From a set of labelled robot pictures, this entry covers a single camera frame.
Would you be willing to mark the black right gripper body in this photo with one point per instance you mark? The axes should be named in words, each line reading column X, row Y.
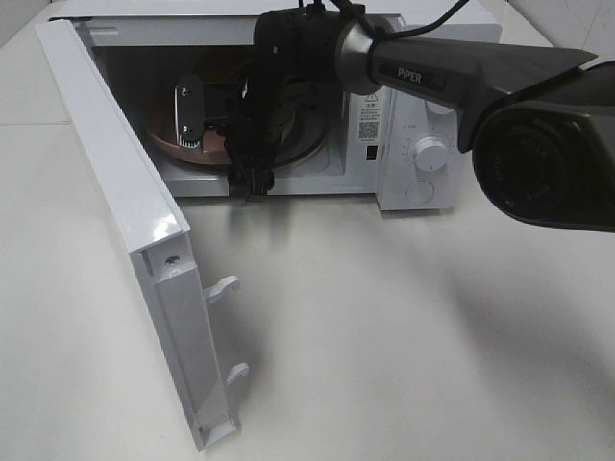
column 293, row 54

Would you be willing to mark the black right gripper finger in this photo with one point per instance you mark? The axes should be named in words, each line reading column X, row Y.
column 189, row 112
column 252, row 165

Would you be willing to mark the pink round plate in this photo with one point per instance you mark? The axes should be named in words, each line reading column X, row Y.
column 230, row 111

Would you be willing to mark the white microwave door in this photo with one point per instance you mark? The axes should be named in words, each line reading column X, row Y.
column 154, row 233

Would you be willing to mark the white microwave knob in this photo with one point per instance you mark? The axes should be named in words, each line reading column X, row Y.
column 438, row 109
column 430, row 154

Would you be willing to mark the round white door button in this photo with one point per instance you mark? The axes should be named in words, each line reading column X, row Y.
column 420, row 192

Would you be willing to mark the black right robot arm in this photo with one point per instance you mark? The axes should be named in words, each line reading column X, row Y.
column 537, row 121

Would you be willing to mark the white microwave oven body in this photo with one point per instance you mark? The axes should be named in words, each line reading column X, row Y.
column 141, row 48

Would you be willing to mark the glass microwave turntable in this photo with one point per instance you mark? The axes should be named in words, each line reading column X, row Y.
column 304, row 135

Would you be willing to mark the white warning label sticker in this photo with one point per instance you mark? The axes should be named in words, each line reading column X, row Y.
column 369, row 117

